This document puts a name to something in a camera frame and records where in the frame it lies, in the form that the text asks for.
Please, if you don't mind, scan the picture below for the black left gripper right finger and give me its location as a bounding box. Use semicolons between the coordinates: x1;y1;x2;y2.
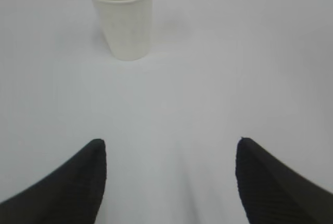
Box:
235;138;332;223

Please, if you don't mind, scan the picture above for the white paper cup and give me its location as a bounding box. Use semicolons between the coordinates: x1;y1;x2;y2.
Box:
92;0;152;61

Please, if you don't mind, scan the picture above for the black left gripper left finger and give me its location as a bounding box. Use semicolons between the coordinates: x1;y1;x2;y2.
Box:
1;139;107;223

